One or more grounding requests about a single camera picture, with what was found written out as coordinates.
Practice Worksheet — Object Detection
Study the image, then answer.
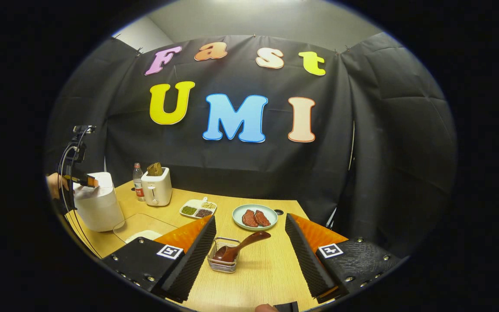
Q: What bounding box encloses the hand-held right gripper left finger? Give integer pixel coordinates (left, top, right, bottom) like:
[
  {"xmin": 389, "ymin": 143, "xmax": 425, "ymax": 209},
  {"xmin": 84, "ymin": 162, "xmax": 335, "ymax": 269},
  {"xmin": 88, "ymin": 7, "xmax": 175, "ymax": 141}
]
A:
[{"xmin": 101, "ymin": 215, "xmax": 216, "ymax": 303}]

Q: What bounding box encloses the black backdrop cloth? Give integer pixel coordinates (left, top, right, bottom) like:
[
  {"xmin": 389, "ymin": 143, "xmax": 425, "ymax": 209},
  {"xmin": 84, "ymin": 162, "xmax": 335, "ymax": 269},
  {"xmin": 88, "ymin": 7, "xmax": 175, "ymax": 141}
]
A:
[{"xmin": 46, "ymin": 32, "xmax": 458, "ymax": 256}]

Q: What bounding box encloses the white divided bean dish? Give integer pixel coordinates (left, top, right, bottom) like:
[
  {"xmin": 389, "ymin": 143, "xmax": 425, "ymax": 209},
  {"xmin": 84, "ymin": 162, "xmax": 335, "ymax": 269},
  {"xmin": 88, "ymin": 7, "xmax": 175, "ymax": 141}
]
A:
[{"xmin": 179, "ymin": 197, "xmax": 217, "ymax": 219}]

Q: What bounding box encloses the white toaster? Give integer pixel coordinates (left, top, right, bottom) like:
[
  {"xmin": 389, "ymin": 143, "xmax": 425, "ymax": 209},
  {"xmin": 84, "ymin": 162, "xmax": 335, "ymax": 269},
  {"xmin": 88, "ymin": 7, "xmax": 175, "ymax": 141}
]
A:
[{"xmin": 141, "ymin": 168, "xmax": 173, "ymax": 207}]

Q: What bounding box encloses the clear plastic water bottle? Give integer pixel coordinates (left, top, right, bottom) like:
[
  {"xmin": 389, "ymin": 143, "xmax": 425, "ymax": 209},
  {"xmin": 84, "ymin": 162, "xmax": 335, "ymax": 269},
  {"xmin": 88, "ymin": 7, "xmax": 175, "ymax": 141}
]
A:
[{"xmin": 133, "ymin": 163, "xmax": 145, "ymax": 202}]

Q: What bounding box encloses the white rice cooker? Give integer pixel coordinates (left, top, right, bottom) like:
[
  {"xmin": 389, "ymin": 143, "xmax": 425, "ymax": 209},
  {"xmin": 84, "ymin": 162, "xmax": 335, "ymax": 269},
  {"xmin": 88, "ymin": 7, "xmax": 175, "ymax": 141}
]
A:
[{"xmin": 73, "ymin": 172, "xmax": 125, "ymax": 232}]

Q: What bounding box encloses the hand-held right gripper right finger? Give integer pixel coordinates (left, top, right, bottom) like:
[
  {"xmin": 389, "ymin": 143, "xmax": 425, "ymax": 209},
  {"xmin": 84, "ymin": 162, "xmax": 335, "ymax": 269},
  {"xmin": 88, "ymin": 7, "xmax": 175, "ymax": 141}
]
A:
[{"xmin": 285, "ymin": 213, "xmax": 401, "ymax": 304}]

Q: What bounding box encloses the clear wire chopstick holder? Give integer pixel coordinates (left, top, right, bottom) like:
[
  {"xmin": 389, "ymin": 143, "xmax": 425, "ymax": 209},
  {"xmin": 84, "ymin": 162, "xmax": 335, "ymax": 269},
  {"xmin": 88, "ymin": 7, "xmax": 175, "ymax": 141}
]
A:
[{"xmin": 207, "ymin": 237, "xmax": 241, "ymax": 274}]

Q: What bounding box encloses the brown wooden spoon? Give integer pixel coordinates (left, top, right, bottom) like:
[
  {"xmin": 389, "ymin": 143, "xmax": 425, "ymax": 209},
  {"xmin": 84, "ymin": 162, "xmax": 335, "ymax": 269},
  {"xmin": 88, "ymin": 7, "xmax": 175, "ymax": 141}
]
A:
[{"xmin": 213, "ymin": 231, "xmax": 272, "ymax": 263}]

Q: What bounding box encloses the pale green plate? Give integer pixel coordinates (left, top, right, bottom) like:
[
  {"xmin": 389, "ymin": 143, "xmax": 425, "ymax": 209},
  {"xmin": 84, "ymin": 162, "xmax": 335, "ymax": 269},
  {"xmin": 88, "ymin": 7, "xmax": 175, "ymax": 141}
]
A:
[{"xmin": 232, "ymin": 204, "xmax": 279, "ymax": 231}]

